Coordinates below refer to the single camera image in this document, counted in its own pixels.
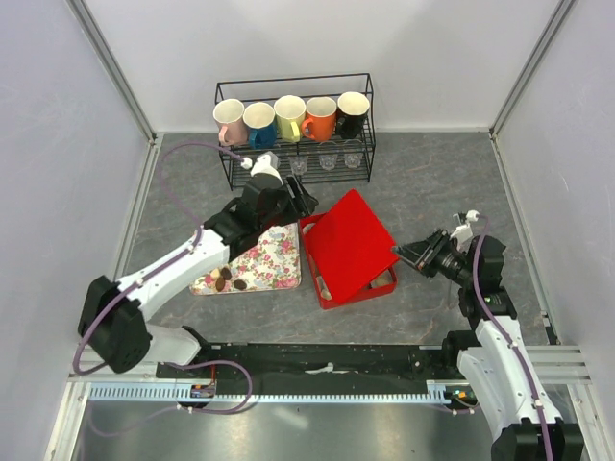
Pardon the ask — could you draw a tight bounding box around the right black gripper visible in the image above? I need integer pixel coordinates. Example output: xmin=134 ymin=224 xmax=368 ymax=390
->
xmin=390 ymin=227 xmax=475 ymax=286

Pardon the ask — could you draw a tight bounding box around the red box lid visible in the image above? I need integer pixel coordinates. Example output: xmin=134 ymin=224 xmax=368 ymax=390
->
xmin=299 ymin=189 xmax=399 ymax=309

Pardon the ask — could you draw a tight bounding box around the red chocolate box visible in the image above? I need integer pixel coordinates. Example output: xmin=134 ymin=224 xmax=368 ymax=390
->
xmin=298 ymin=213 xmax=399 ymax=311

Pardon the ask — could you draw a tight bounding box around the floral serving tray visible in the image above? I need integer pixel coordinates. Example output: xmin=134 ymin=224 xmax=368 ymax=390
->
xmin=189 ymin=224 xmax=302 ymax=296

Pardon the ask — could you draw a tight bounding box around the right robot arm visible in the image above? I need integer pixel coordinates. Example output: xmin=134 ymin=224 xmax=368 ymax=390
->
xmin=392 ymin=230 xmax=584 ymax=460

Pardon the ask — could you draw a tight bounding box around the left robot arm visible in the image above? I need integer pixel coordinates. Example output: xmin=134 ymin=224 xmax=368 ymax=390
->
xmin=73 ymin=173 xmax=318 ymax=377

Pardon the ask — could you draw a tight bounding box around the dark oval chocolate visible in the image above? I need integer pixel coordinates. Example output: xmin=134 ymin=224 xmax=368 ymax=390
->
xmin=234 ymin=279 xmax=247 ymax=291

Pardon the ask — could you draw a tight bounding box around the brown oval chocolate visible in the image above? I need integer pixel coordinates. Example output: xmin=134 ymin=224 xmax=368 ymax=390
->
xmin=220 ymin=267 xmax=232 ymax=280

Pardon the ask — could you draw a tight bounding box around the clear glass cup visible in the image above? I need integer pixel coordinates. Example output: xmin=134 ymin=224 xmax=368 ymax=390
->
xmin=319 ymin=154 xmax=337 ymax=171
xmin=289 ymin=155 xmax=308 ymax=176
xmin=344 ymin=152 xmax=362 ymax=169

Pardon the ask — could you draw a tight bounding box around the orange mug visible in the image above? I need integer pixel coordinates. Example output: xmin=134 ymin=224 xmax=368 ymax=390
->
xmin=301 ymin=96 xmax=337 ymax=142

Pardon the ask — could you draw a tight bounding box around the yellow-green mug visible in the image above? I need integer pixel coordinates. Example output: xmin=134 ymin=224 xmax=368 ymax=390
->
xmin=273 ymin=95 xmax=307 ymax=143

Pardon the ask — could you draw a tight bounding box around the blue mug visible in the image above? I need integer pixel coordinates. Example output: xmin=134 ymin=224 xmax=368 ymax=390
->
xmin=243 ymin=102 xmax=277 ymax=150

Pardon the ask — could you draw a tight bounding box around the black and red mug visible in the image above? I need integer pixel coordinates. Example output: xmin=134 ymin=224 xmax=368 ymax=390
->
xmin=335 ymin=91 xmax=370 ymax=139

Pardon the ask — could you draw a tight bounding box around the pink mug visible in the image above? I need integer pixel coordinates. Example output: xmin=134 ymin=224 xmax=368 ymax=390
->
xmin=212 ymin=99 xmax=248 ymax=147

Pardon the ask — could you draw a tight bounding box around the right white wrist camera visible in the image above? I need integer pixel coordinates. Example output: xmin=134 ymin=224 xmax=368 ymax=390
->
xmin=451 ymin=209 xmax=480 ymax=250

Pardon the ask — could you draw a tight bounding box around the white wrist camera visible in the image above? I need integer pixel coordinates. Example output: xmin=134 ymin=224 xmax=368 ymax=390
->
xmin=240 ymin=151 xmax=283 ymax=184
xmin=451 ymin=209 xmax=480 ymax=250

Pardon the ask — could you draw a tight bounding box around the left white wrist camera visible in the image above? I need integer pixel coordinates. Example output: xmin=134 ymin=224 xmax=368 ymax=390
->
xmin=240 ymin=151 xmax=283 ymax=184

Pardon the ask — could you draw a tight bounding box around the black wire mug rack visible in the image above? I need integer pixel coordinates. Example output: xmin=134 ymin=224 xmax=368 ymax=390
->
xmin=215 ymin=73 xmax=376 ymax=188

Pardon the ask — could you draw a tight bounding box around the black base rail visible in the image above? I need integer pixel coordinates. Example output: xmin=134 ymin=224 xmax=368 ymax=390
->
xmin=189 ymin=341 xmax=481 ymax=398

